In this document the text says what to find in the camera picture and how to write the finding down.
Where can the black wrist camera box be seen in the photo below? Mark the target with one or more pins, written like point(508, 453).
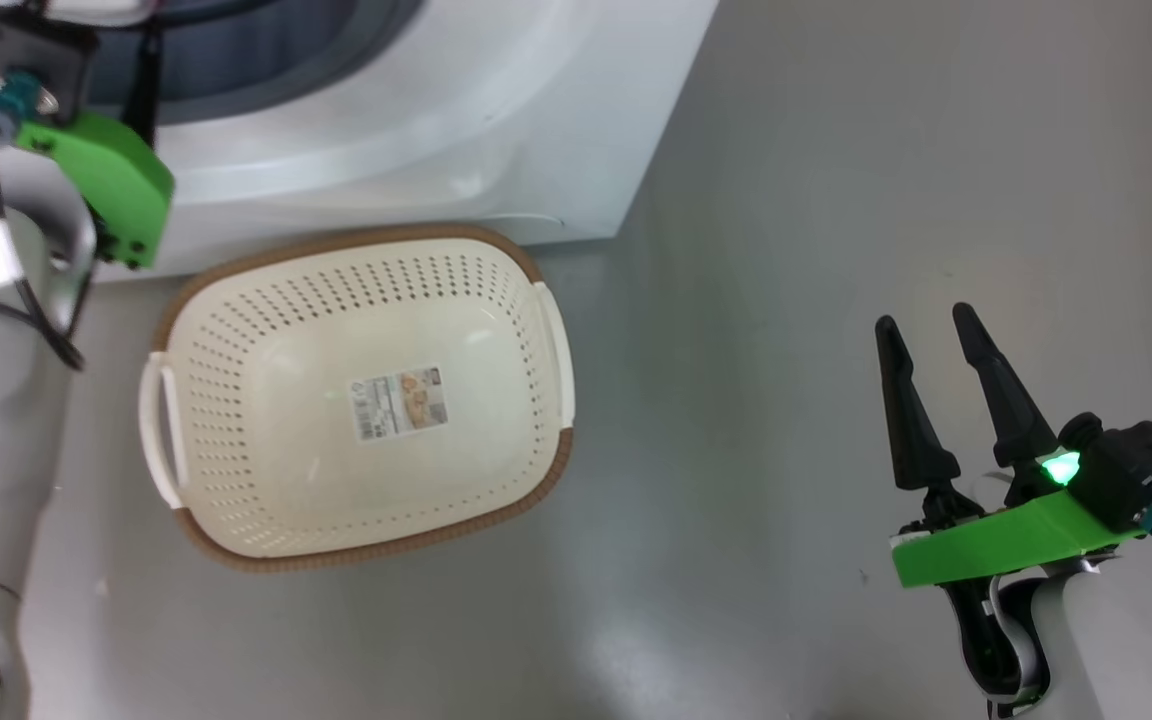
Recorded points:
point(1136, 470)
point(31, 45)

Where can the printed paper label sticker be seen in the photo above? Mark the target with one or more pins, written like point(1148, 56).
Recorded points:
point(399, 403)

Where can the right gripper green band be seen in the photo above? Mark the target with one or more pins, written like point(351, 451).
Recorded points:
point(996, 545)

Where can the white front-load washing machine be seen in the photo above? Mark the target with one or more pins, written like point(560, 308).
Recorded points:
point(436, 120)

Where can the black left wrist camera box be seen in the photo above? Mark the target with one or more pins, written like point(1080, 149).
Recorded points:
point(31, 45)

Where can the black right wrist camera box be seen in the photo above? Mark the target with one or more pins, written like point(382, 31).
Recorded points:
point(1136, 470)

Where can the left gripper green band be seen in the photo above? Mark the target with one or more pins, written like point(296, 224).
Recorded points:
point(116, 185)

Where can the cream basket with brown rim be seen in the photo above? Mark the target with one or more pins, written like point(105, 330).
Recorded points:
point(266, 450)

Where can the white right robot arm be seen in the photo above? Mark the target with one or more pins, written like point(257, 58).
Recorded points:
point(1136, 650)

